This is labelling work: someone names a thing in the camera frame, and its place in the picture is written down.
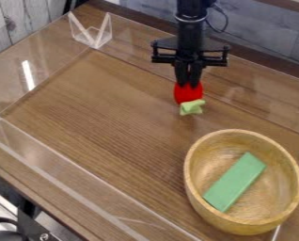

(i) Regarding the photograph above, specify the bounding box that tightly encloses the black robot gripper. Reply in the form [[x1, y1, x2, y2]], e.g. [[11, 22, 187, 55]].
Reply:
[[151, 18, 230, 88]]

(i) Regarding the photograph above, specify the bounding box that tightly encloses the red plush strawberry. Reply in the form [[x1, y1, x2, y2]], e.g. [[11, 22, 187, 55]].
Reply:
[[174, 83, 205, 116]]

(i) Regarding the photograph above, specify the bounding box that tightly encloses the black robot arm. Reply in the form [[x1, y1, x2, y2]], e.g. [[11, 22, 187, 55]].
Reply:
[[151, 0, 230, 88]]

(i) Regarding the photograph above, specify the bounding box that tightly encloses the green rectangular block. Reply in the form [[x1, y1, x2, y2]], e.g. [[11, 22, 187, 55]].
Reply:
[[203, 152, 267, 212]]

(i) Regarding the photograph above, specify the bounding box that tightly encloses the wooden bowl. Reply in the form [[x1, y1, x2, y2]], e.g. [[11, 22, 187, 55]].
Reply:
[[183, 129, 299, 235]]

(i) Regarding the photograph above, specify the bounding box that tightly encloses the black metal stand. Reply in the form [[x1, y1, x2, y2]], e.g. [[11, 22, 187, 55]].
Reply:
[[16, 198, 62, 241]]

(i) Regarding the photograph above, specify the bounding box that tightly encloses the black cable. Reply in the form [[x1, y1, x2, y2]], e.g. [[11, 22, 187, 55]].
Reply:
[[203, 3, 230, 34]]

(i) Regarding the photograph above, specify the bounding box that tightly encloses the clear acrylic enclosure wall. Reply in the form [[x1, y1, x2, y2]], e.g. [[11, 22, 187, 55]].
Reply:
[[0, 7, 299, 241]]

